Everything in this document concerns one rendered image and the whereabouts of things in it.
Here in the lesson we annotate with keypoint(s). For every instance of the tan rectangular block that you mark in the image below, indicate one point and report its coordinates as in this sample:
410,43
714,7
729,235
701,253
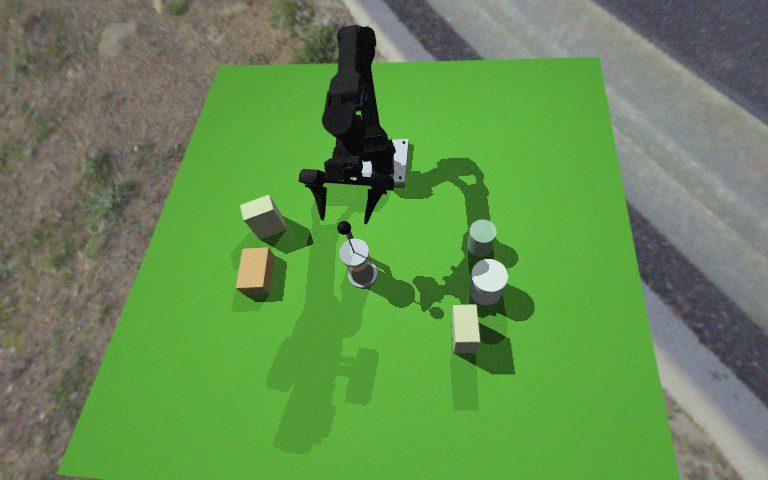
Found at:
256,270

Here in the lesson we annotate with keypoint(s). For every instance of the french press with black knob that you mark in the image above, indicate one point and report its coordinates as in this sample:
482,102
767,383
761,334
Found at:
354,253

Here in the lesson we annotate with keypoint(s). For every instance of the white cylinder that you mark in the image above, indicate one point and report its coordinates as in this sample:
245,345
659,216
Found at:
487,282

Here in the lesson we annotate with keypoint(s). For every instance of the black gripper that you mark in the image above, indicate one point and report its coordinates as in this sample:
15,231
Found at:
315,179

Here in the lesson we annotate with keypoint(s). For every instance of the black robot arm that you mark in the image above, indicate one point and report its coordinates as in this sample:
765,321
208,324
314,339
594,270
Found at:
352,90

